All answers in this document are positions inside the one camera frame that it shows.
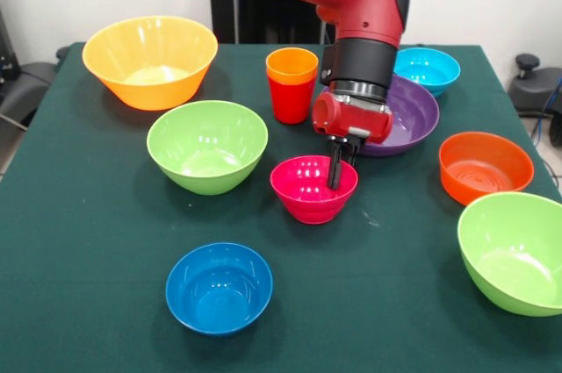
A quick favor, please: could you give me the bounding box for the cyan plastic bowl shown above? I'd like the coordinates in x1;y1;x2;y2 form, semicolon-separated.
393;47;462;99

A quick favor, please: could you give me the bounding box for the black pedestal foot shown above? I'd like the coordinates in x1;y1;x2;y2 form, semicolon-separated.
508;53;562;148
0;46;71;128

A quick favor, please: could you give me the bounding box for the blue plastic bowl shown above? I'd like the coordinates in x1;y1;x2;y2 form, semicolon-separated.
164;241;274;338

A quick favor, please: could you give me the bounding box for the dark green tablecloth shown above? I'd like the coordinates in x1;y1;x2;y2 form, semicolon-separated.
0;42;562;373

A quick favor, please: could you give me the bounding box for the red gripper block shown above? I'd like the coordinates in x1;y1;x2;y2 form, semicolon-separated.
312;91;394;192

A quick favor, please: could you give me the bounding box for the red-orange plastic bowl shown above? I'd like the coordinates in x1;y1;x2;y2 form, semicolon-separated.
438;131;536;207

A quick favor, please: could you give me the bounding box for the orange plastic cup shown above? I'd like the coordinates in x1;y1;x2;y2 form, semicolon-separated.
265;47;320;86

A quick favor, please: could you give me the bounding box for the red plastic cup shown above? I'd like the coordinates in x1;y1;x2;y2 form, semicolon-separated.
267;76;318;126

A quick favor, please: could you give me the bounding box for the large orange plastic bowl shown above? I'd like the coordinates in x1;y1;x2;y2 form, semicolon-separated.
82;15;219;111

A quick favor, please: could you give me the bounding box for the green plastic bowl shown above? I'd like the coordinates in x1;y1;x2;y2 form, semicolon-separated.
146;99;270;197
457;191;562;318

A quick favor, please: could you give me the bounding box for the purple plastic bowl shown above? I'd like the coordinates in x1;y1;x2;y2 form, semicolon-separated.
322;74;441;158

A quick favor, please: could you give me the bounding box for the pink plastic bowl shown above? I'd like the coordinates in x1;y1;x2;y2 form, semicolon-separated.
270;154;360;226

